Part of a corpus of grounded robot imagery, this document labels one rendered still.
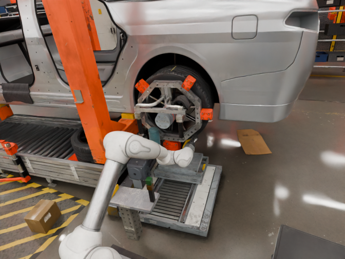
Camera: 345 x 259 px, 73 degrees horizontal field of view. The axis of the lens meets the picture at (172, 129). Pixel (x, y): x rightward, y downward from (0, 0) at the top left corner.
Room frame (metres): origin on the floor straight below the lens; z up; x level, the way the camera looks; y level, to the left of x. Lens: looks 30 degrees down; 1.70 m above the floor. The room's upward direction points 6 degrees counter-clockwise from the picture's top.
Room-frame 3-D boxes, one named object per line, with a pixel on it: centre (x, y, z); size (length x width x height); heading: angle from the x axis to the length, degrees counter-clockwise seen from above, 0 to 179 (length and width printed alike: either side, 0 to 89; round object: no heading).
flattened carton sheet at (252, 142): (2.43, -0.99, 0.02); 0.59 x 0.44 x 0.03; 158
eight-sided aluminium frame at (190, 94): (1.80, 0.01, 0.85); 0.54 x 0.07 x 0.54; 68
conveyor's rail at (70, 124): (2.93, 1.45, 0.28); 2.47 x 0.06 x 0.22; 68
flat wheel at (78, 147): (2.23, 0.76, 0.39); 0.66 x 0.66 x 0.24
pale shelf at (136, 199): (1.28, 0.38, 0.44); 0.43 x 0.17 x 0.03; 68
